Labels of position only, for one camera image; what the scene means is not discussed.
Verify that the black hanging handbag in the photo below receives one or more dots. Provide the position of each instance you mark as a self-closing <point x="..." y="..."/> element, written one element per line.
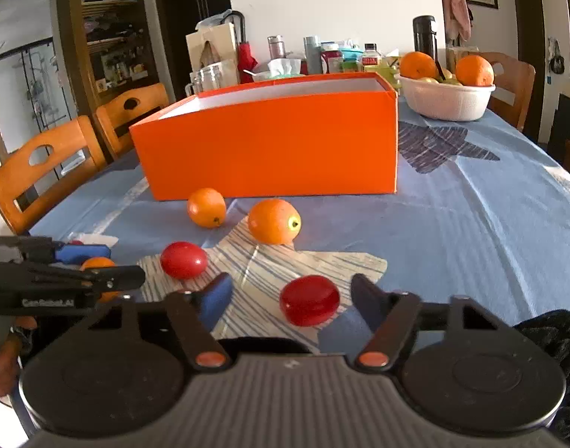
<point x="556" y="63"/>

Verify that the pink hanging garment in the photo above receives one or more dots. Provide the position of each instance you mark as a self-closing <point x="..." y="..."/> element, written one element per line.
<point x="455" y="4"/>

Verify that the green apple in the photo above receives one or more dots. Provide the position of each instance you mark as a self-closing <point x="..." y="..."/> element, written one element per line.
<point x="451" y="81"/>

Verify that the green tissue box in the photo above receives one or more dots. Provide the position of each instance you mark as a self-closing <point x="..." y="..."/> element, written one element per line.
<point x="285" y="68"/>

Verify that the brown paper bag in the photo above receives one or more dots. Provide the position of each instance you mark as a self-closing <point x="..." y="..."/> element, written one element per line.
<point x="215" y="42"/>

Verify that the orange cardboard box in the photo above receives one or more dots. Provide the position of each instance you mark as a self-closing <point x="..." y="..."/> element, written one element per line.
<point x="266" y="149"/>

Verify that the red snack packet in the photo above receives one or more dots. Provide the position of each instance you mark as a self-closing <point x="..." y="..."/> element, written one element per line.
<point x="332" y="61"/>

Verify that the red folded umbrella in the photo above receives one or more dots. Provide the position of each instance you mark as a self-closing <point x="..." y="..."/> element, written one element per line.
<point x="245" y="56"/>

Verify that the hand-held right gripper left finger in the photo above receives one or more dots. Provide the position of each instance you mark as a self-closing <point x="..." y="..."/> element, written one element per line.
<point x="217" y="299"/>

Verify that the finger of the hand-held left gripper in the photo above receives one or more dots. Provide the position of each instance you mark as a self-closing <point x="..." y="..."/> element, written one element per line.
<point x="82" y="253"/>
<point x="117" y="277"/>

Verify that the wooden chair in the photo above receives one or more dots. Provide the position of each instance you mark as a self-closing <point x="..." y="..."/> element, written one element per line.
<point x="126" y="116"/>
<point x="514" y="88"/>
<point x="75" y="149"/>

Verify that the clear glass mug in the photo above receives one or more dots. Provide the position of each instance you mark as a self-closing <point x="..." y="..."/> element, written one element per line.
<point x="205" y="79"/>

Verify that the person's dark clothing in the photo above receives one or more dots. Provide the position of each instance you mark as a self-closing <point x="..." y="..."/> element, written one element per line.
<point x="560" y="345"/>

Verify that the clear bottle red label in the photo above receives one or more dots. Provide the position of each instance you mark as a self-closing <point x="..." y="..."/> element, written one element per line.
<point x="371" y="58"/>

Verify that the small red tomato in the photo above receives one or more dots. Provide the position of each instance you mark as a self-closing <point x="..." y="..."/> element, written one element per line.
<point x="308" y="301"/>
<point x="182" y="260"/>

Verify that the white perforated plastic basket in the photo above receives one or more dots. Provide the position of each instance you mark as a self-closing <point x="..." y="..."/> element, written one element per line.
<point x="446" y="102"/>

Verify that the black thermos bottle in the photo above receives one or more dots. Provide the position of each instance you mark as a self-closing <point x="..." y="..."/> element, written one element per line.
<point x="425" y="35"/>

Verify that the grey water bottle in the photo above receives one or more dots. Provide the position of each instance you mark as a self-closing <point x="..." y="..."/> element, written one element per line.
<point x="313" y="56"/>

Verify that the dark wooden shelf cabinet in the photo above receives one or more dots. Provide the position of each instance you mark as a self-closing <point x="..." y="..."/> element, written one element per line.
<point x="112" y="46"/>

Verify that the teal plastic container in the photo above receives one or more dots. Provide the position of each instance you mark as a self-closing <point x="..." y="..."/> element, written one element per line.
<point x="351" y="52"/>

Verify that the person's left hand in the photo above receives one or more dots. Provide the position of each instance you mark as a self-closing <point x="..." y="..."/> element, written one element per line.
<point x="0" y="373"/>

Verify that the pink water bottle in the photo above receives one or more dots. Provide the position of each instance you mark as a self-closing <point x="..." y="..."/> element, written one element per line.
<point x="275" y="46"/>

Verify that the small orange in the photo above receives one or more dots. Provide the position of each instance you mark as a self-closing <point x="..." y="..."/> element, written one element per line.
<point x="271" y="221"/>
<point x="98" y="263"/>
<point x="205" y="207"/>

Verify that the pale apple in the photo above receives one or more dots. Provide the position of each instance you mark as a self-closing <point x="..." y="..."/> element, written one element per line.
<point x="447" y="73"/>

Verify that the large orange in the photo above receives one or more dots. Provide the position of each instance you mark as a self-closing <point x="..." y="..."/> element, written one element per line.
<point x="418" y="65"/>
<point x="474" y="71"/>

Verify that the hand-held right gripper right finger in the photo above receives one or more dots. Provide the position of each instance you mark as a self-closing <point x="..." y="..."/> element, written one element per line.
<point x="366" y="298"/>

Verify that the yellow apple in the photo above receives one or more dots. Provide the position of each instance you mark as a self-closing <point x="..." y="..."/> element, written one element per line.
<point x="426" y="80"/>

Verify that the blue patterned tablecloth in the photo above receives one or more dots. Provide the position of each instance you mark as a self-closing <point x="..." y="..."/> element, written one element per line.
<point x="453" y="219"/>

